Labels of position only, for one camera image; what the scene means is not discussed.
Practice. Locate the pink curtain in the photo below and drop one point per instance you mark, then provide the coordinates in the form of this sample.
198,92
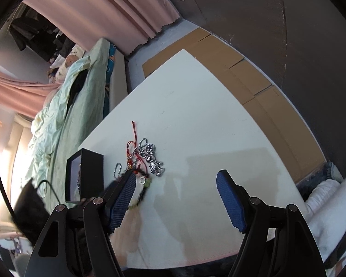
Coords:
126,23
24,97

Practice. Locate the black jewelry box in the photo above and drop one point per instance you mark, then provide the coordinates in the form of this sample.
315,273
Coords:
84,175

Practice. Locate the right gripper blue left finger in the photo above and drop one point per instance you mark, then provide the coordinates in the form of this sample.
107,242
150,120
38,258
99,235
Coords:
102,216

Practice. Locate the light green duvet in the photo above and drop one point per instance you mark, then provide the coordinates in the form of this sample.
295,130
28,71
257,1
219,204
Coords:
76,109

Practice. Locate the flattened brown cardboard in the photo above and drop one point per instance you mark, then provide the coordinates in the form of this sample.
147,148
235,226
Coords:
274,114

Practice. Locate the hanging dark clothes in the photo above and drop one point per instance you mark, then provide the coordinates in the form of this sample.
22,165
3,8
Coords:
32,30

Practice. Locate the patterned pillow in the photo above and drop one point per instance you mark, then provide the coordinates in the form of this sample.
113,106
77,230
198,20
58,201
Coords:
61,65

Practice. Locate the white fluffy cloth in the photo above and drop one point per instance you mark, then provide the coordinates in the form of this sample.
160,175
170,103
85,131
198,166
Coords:
328,225

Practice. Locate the silver charm pendants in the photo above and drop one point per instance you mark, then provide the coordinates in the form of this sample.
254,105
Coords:
155,166

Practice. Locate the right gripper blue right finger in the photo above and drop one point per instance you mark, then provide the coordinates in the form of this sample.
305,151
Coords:
253,218

